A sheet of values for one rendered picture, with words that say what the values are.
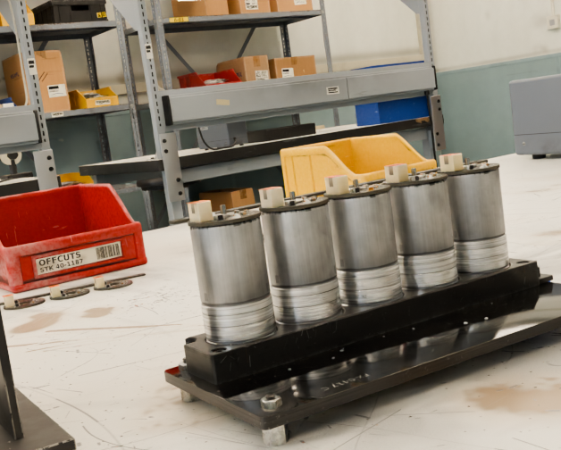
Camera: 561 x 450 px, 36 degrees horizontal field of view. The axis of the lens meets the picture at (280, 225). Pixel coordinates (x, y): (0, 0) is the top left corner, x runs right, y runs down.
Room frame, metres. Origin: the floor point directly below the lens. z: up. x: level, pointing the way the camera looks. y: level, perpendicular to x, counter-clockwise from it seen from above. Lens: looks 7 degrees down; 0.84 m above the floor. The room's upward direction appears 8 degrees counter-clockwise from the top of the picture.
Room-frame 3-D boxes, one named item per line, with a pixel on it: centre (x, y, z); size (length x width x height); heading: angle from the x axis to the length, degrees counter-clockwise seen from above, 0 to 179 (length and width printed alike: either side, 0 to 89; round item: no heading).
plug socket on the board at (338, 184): (0.31, -0.02, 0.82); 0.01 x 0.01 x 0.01; 30
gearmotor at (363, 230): (0.32, -0.03, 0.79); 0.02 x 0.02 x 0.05
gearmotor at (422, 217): (0.33, -0.05, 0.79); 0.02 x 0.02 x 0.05
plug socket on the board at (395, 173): (0.33, -0.05, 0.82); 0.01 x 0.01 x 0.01; 30
